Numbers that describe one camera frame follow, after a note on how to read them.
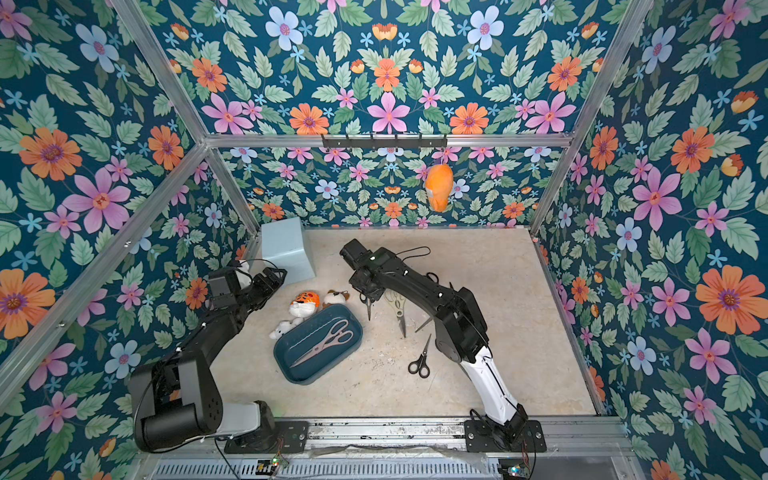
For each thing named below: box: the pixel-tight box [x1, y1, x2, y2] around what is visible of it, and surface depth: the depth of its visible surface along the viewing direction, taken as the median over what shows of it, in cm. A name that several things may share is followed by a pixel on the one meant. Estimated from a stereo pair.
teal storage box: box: [273, 303, 364, 385], surface depth 90 cm
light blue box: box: [261, 217, 316, 285], surface depth 98 cm
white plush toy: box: [268, 317, 305, 340], surface depth 92 cm
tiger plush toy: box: [288, 291, 321, 318], surface depth 94 cm
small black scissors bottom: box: [408, 333, 432, 379], surface depth 87 cm
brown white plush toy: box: [322, 289, 350, 309], surface depth 98 cm
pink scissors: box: [289, 319, 354, 369], surface depth 92 cm
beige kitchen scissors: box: [395, 300, 406, 338], surface depth 97 cm
